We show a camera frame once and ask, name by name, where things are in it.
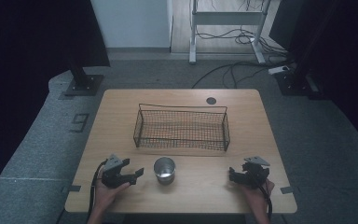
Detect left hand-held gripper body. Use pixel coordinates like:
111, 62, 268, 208
101, 153, 138, 189

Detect white desk frame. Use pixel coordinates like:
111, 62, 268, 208
188, 0, 273, 65

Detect silver metal cup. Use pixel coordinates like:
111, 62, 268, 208
153, 156, 177, 185

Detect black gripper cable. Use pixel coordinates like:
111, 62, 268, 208
87, 160, 108, 220
259, 182, 274, 220

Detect black wire mesh basket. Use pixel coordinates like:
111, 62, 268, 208
132, 103, 231, 153

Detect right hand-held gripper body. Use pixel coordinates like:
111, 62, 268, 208
241, 155, 271, 189

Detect dark tape floor marking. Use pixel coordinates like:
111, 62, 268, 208
69, 113, 90, 133

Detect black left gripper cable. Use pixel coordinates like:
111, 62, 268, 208
87, 160, 108, 220

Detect black floor cables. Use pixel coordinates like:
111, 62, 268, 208
191, 0, 294, 90

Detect person's left hand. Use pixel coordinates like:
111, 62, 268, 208
94, 179, 131, 213

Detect black stand with base plate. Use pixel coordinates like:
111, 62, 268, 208
274, 0, 324, 98
63, 54, 105, 97

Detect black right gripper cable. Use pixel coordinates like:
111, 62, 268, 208
259, 182, 274, 220

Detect person's right hand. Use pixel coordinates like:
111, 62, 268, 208
240, 178, 276, 214

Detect white power strip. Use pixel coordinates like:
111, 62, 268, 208
267, 64, 291, 76

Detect dark curtain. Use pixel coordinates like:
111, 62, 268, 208
0, 0, 111, 206
268, 0, 358, 150

